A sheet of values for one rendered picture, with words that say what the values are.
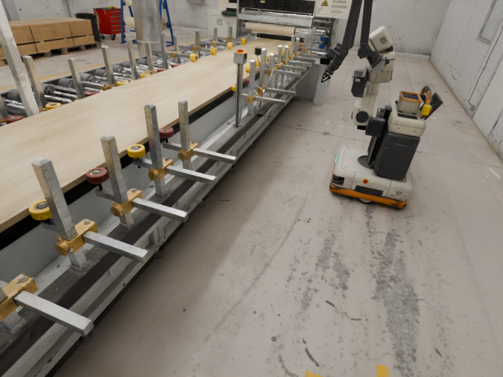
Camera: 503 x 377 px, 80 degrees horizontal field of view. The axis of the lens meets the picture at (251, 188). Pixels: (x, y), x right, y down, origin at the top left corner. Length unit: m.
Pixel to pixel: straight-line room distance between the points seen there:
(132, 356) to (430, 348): 1.58
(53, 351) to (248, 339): 0.92
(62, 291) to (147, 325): 0.77
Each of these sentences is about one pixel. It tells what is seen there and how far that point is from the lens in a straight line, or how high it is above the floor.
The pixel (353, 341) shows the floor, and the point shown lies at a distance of 1.93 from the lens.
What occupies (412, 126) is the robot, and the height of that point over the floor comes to 0.77.
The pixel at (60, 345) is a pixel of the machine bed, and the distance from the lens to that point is 1.78.
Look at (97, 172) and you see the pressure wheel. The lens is 1.39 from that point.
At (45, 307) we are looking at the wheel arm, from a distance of 1.05.
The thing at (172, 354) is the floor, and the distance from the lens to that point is 1.79.
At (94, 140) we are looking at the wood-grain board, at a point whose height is 0.90.
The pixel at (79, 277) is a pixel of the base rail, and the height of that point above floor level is 0.70.
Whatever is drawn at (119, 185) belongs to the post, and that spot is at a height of 0.92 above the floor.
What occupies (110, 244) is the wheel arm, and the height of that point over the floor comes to 0.84.
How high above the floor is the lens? 1.58
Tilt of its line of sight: 34 degrees down
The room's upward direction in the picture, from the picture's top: 4 degrees clockwise
